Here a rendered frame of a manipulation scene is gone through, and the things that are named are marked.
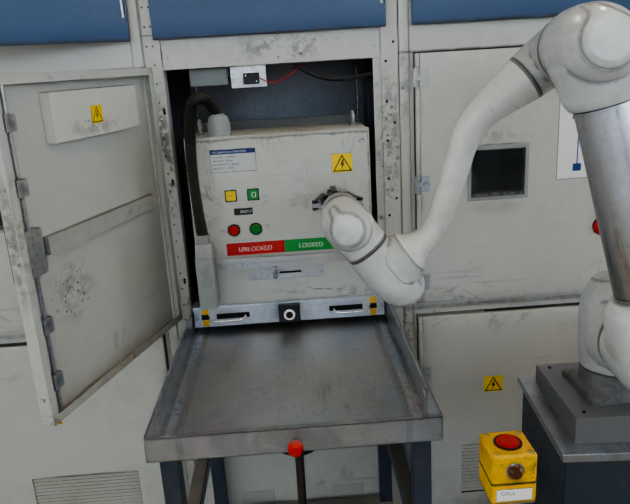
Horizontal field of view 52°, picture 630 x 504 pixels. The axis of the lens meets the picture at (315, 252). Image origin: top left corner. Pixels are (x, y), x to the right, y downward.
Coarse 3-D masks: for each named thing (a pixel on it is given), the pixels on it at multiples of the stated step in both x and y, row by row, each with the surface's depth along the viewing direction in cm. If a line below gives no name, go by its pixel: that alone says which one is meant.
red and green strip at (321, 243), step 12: (276, 240) 178; (288, 240) 178; (300, 240) 179; (312, 240) 179; (324, 240) 179; (228, 252) 179; (240, 252) 179; (252, 252) 179; (264, 252) 179; (276, 252) 179
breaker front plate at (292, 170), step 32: (256, 160) 172; (288, 160) 172; (320, 160) 173; (352, 160) 173; (224, 192) 174; (288, 192) 175; (320, 192) 175; (352, 192) 176; (224, 224) 176; (288, 224) 177; (320, 224) 178; (224, 256) 179; (256, 256) 179; (224, 288) 181; (256, 288) 182; (288, 288) 182; (320, 288) 183; (352, 288) 183
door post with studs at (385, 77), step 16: (384, 32) 177; (384, 48) 178; (384, 64) 180; (384, 80) 181; (384, 96) 182; (384, 112) 183; (384, 128) 185; (384, 144) 186; (384, 160) 187; (384, 176) 188; (384, 192) 190; (384, 208) 191; (384, 224) 193; (400, 224) 193; (400, 320) 201; (400, 496) 219
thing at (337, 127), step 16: (256, 128) 191; (272, 128) 188; (288, 128) 185; (304, 128) 183; (320, 128) 180; (336, 128) 177; (352, 128) 171; (368, 128) 171; (368, 144) 172; (288, 272) 183
